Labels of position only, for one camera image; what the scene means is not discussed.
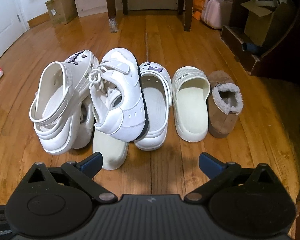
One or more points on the white door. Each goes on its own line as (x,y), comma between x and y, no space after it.
(2,17)

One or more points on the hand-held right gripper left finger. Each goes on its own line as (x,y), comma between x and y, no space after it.
(91,163)

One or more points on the dark blue tube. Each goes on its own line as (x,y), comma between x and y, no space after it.
(250,47)

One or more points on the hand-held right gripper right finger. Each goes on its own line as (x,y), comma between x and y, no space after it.
(207,163)

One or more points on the cream ribbed slide sandal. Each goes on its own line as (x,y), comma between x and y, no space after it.
(110,150)
(190,105)

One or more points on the pink suitcase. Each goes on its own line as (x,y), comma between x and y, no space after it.
(215,12)

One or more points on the closed cardboard box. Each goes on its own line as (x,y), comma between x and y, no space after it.
(62,10)

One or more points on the brown fur-lined slipper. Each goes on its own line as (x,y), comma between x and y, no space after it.
(222,122)

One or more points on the open cardboard box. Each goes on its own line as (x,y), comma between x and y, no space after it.
(262,27)

